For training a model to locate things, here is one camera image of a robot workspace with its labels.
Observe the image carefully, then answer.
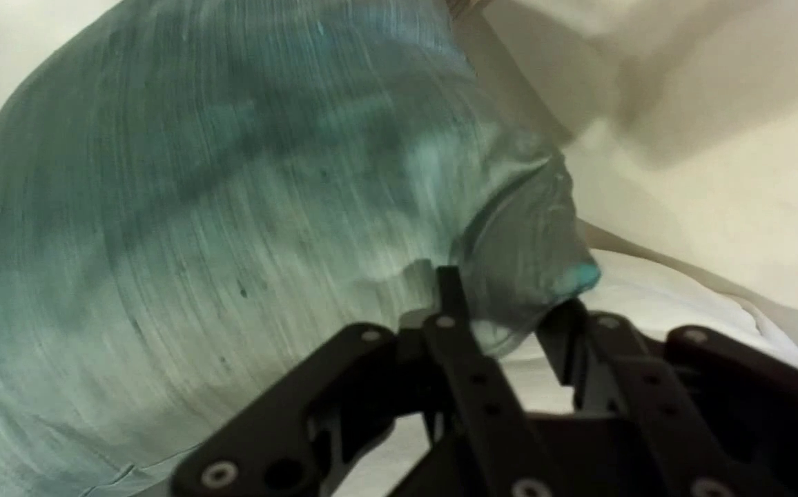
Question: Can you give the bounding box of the white sofa seat cushion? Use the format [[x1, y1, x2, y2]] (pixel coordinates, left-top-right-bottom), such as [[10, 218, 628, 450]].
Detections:
[[506, 246, 798, 390]]

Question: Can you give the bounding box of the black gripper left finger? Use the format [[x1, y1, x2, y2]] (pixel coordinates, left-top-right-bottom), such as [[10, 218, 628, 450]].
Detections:
[[169, 264, 570, 497]]

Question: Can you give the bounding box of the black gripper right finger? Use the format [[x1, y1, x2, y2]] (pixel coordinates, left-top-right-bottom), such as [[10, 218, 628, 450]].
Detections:
[[534, 294, 798, 497]]

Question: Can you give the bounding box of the white sofa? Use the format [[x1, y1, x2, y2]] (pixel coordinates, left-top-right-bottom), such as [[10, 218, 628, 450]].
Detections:
[[0, 0, 798, 497]]

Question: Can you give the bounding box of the blue silk pillow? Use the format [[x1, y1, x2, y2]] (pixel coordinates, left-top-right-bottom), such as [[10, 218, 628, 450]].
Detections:
[[0, 0, 605, 497]]

